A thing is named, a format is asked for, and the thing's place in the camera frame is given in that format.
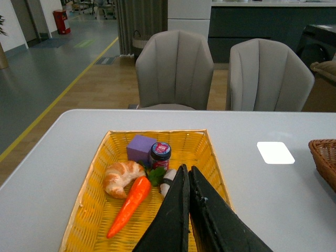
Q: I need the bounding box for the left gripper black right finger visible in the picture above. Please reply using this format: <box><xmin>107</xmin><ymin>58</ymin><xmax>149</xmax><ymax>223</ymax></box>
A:
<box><xmin>188</xmin><ymin>166</ymin><xmax>272</xmax><ymax>251</ymax></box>

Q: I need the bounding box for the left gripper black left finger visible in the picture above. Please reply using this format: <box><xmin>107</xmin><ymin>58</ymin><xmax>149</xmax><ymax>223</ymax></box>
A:
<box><xmin>133</xmin><ymin>164</ymin><xmax>190</xmax><ymax>251</ymax></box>

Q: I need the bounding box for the yellow woven basket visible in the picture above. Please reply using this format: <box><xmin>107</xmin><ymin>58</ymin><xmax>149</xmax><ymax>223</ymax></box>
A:
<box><xmin>59</xmin><ymin>129</ymin><xmax>233</xmax><ymax>251</ymax></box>

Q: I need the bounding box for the brown wicker basket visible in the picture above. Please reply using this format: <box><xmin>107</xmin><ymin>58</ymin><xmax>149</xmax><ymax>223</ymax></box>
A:
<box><xmin>308</xmin><ymin>139</ymin><xmax>336</xmax><ymax>192</ymax></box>

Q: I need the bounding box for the toy orange carrot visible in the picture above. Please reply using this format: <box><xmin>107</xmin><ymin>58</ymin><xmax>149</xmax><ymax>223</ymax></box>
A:
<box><xmin>106</xmin><ymin>166</ymin><xmax>166</xmax><ymax>239</ymax></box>

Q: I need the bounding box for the toy sushi piece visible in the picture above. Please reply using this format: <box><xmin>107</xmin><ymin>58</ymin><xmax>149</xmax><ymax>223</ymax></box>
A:
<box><xmin>160</xmin><ymin>169</ymin><xmax>177</xmax><ymax>198</ymax></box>

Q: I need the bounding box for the toy croissant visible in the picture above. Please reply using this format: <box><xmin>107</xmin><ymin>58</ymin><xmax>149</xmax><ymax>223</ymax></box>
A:
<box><xmin>103</xmin><ymin>161</ymin><xmax>145</xmax><ymax>199</ymax></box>

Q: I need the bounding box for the small dark jar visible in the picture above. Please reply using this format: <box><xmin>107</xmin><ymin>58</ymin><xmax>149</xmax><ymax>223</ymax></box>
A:
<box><xmin>150</xmin><ymin>142</ymin><xmax>172</xmax><ymax>170</ymax></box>

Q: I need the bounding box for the purple foam cube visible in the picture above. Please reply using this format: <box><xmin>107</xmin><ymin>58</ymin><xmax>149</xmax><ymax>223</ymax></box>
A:
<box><xmin>126</xmin><ymin>134</ymin><xmax>157</xmax><ymax>167</ymax></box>

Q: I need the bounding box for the right grey upholstered chair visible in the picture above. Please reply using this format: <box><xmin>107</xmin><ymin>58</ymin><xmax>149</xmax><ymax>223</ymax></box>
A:
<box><xmin>226</xmin><ymin>38</ymin><xmax>314</xmax><ymax>112</ymax></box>

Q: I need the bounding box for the grey upholstered chair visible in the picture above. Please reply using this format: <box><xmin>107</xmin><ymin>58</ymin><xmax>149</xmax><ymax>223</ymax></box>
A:
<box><xmin>226</xmin><ymin>38</ymin><xmax>314</xmax><ymax>112</ymax></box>
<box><xmin>135</xmin><ymin>30</ymin><xmax>214</xmax><ymax>110</ymax></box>

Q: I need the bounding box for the left grey upholstered chair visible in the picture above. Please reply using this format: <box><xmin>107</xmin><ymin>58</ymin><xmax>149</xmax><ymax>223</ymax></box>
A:
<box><xmin>135</xmin><ymin>30</ymin><xmax>214</xmax><ymax>110</ymax></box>

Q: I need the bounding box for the dark round bin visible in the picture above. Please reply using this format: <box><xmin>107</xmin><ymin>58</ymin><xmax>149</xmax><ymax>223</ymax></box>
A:
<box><xmin>132</xmin><ymin>30</ymin><xmax>151</xmax><ymax>61</ymax></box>

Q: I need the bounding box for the dark kitchen counter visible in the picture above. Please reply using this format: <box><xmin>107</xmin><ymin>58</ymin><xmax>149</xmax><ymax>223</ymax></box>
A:
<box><xmin>208</xmin><ymin>1</ymin><xmax>335</xmax><ymax>64</ymax></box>

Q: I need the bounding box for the grey curtain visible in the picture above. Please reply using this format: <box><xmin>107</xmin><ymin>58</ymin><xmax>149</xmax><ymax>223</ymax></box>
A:
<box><xmin>114</xmin><ymin>1</ymin><xmax>168</xmax><ymax>55</ymax></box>

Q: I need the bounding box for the potted plant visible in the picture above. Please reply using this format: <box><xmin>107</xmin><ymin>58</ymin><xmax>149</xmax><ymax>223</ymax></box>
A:
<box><xmin>0</xmin><ymin>15</ymin><xmax>9</xmax><ymax>70</ymax></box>

